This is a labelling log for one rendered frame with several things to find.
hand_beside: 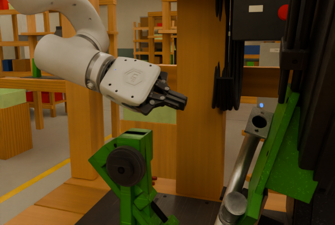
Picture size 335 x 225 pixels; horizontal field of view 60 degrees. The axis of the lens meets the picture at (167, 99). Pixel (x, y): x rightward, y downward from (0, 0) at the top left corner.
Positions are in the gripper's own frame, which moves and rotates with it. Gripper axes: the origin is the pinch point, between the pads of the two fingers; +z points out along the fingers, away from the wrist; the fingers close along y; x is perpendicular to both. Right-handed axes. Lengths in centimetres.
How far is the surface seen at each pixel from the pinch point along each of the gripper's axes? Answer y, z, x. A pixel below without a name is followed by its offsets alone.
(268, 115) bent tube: 1.7, 17.2, -3.8
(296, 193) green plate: -10.6, 24.3, -4.6
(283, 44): 1.1, 13.6, -21.8
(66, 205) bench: -24, -23, 39
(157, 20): 711, -331, 722
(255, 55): 476, 36, 489
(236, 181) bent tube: -7.5, 16.9, 9.3
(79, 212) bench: -24.1, -17.9, 36.3
